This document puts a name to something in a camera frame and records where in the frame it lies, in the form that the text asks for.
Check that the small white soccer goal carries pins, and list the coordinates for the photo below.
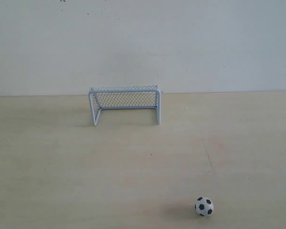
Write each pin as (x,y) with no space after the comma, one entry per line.
(124,97)

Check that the black and white soccer ball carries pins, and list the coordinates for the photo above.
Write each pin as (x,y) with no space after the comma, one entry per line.
(204,206)

